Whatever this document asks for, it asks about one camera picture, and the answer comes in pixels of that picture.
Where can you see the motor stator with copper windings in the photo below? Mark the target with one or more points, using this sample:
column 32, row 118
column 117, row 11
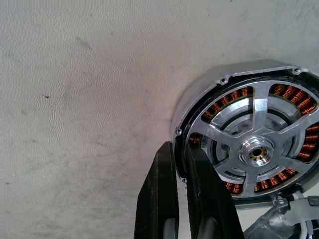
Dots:
column 199, row 87

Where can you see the silver motor gear cover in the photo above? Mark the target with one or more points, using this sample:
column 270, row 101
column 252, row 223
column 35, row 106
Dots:
column 274, row 219

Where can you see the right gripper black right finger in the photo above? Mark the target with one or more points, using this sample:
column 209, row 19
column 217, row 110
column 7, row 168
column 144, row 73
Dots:
column 209, row 199

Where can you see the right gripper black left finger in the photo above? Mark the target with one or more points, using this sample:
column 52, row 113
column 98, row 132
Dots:
column 157, row 194

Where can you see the round metal cover plate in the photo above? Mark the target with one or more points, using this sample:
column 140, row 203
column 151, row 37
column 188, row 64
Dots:
column 259, row 104

